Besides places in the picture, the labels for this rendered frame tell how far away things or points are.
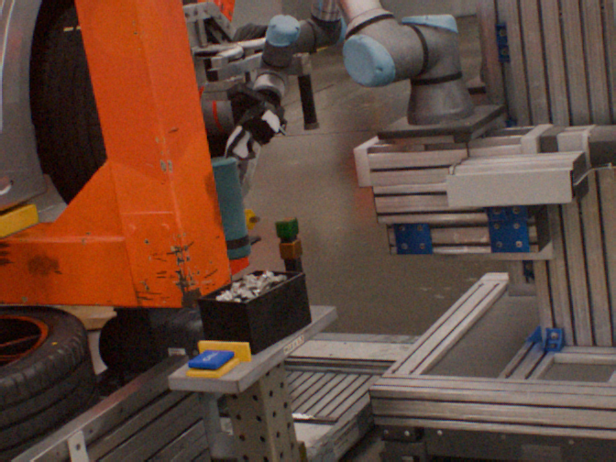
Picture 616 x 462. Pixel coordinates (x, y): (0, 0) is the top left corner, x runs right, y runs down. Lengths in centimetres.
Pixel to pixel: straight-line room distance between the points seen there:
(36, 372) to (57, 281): 37
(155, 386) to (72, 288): 33
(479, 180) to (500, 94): 39
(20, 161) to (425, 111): 98
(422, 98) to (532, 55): 27
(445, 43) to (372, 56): 19
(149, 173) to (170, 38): 29
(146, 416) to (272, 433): 28
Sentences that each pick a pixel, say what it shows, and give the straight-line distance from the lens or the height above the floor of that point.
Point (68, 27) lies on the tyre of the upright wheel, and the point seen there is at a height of 112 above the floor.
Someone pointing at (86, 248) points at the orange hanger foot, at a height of 66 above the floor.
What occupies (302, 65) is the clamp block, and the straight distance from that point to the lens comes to 327.
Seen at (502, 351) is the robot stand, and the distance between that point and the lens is 304.
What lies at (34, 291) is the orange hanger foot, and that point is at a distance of 295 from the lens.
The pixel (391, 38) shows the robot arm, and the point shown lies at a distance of 263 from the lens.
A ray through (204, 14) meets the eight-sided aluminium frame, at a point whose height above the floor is 109.
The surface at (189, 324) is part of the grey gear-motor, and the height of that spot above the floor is 40.
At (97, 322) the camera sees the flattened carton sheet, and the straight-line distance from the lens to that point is 453.
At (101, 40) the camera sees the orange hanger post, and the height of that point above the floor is 111.
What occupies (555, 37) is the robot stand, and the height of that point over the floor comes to 95.
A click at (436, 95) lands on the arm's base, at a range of 271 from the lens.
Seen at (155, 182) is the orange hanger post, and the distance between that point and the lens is 263.
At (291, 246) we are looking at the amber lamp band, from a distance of 272.
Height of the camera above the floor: 129
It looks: 14 degrees down
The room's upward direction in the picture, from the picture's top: 9 degrees counter-clockwise
